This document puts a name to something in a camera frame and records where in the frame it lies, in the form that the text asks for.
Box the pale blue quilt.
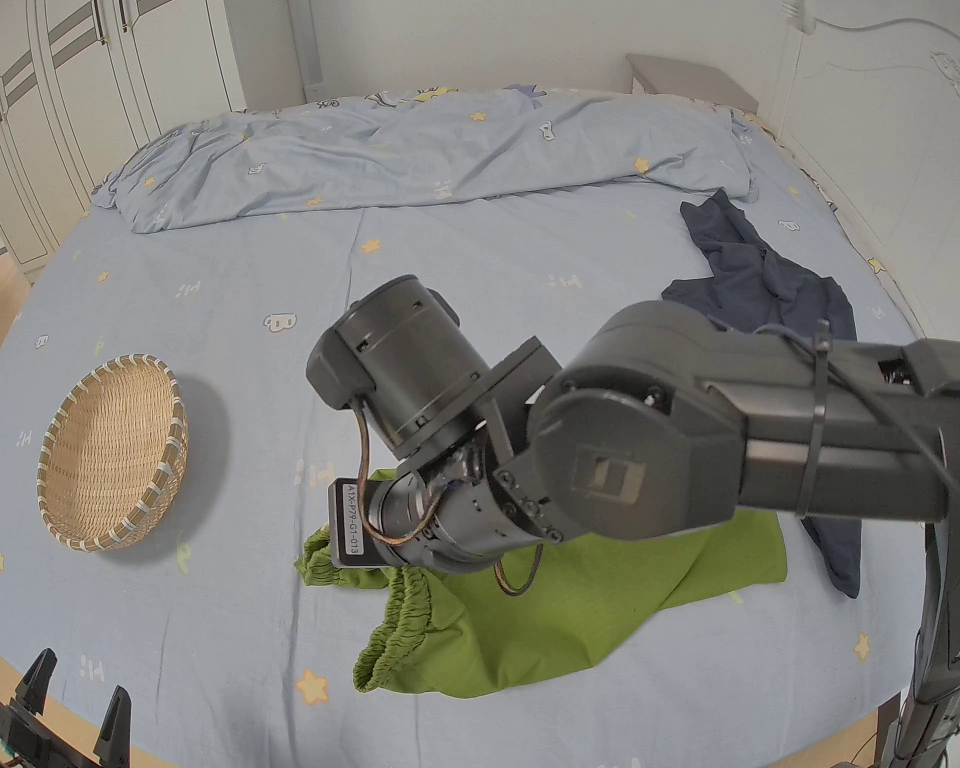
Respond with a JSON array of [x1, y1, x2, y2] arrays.
[[91, 84, 759, 235]]

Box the bed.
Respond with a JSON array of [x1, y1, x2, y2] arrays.
[[0, 22, 960, 768]]

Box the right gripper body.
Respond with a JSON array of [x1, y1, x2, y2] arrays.
[[328, 457, 560, 579]]

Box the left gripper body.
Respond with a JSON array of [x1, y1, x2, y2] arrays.
[[0, 701, 105, 768]]

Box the white cable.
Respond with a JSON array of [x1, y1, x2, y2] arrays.
[[780, 0, 960, 35]]

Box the white wardrobe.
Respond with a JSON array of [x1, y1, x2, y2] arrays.
[[0, 0, 249, 286]]

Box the green shorts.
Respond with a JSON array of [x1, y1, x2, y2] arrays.
[[292, 468, 789, 700]]

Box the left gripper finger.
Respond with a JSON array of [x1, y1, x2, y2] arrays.
[[16, 648, 58, 720], [91, 684, 135, 766]]

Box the grey bedside table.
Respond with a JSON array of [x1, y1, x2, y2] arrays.
[[626, 52, 760, 110]]

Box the dark blue garment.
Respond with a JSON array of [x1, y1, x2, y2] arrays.
[[660, 189, 862, 601]]

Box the round woven basket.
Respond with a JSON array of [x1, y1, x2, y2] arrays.
[[37, 352, 189, 552]]

